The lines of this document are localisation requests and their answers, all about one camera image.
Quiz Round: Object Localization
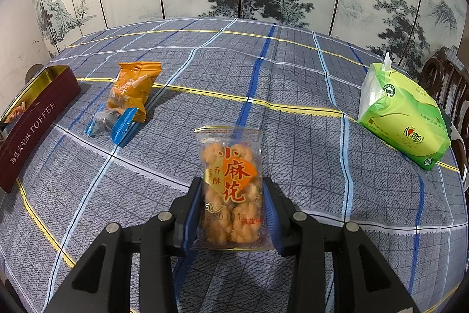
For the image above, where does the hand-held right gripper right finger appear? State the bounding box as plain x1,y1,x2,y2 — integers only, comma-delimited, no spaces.
262,177,422,313

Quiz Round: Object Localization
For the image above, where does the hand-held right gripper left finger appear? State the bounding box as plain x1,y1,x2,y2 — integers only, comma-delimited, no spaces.
44,177,204,313

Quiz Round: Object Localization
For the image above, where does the clear fried dough twist packet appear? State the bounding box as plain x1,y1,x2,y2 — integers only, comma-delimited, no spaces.
4,100,27,123
194,127,275,251

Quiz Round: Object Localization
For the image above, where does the gold and maroon tin box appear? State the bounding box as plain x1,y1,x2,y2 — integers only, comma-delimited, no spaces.
0,65,82,193

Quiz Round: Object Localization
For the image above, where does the blue plaid tablecloth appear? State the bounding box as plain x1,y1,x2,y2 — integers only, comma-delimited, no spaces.
0,18,469,313

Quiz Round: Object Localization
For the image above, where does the blue-ended clear snack packet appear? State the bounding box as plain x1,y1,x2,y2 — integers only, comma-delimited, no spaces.
85,106,139,145

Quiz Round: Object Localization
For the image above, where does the orange snack packet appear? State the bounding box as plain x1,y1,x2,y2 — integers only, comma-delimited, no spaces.
107,62,162,123

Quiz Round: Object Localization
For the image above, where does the green tissue pack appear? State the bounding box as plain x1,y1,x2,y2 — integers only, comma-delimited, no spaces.
357,52,452,171

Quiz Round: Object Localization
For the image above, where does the dark wooden chair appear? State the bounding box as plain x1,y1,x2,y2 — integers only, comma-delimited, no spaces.
418,46,469,138

